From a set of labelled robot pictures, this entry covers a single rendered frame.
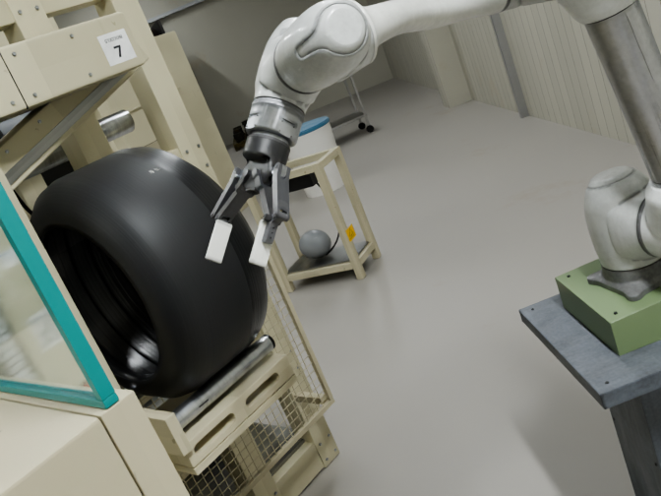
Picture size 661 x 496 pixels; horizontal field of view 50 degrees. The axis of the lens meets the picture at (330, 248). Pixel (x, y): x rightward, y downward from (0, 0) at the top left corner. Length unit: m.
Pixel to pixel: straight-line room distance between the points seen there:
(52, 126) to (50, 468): 1.33
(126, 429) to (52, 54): 1.24
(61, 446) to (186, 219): 0.76
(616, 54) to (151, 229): 0.95
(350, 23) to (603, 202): 0.87
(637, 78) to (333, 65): 0.64
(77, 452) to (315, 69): 0.60
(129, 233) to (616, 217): 1.05
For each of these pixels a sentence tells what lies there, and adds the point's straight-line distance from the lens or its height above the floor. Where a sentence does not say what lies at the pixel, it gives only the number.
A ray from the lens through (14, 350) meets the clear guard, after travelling 1.00.
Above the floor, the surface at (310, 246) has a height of 0.26.
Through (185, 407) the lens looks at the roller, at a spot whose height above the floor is 0.92.
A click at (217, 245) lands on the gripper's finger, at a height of 1.30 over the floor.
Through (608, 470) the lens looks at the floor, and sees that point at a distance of 2.46.
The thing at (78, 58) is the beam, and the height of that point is 1.70.
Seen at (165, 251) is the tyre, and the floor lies 1.27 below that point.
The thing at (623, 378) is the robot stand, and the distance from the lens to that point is 1.67.
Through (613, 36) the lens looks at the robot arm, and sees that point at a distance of 1.43.
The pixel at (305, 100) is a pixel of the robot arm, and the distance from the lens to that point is 1.18.
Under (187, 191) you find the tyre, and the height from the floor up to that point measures 1.35.
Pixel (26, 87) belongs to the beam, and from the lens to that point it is 1.88.
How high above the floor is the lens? 1.58
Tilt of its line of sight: 17 degrees down
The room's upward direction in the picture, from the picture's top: 22 degrees counter-clockwise
